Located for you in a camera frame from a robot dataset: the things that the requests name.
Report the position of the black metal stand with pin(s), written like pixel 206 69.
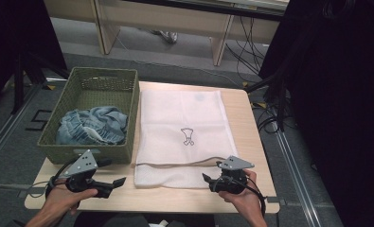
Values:
pixel 277 94
pixel 19 85

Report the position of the green woven basket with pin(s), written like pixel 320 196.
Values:
pixel 80 94

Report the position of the person's left hand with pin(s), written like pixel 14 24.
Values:
pixel 64 198

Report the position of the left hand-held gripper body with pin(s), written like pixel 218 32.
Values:
pixel 82 165

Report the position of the grey shoe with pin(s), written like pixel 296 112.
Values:
pixel 168 36

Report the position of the blue denim garment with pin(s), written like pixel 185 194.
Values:
pixel 93 126

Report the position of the light wooden bench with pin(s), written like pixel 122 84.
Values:
pixel 162 22

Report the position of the black curtain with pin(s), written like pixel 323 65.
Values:
pixel 11 38
pixel 339 94

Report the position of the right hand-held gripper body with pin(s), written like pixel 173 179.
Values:
pixel 232 178

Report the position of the white mesh laundry bag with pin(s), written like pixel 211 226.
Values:
pixel 184 113

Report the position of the person's right hand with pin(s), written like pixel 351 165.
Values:
pixel 243 198

